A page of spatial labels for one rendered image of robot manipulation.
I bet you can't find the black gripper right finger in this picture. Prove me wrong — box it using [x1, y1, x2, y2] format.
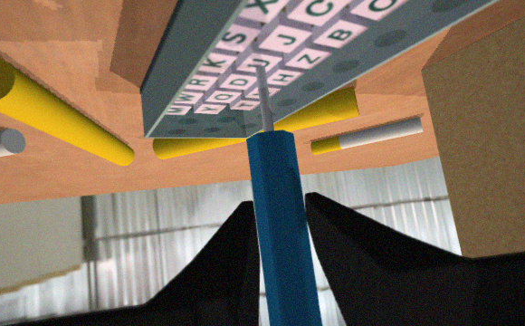
[304, 192, 525, 326]

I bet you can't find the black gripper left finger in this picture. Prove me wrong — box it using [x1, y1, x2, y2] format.
[4, 200, 261, 326]

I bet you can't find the blue stylus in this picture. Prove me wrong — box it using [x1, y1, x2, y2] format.
[246, 87, 322, 326]

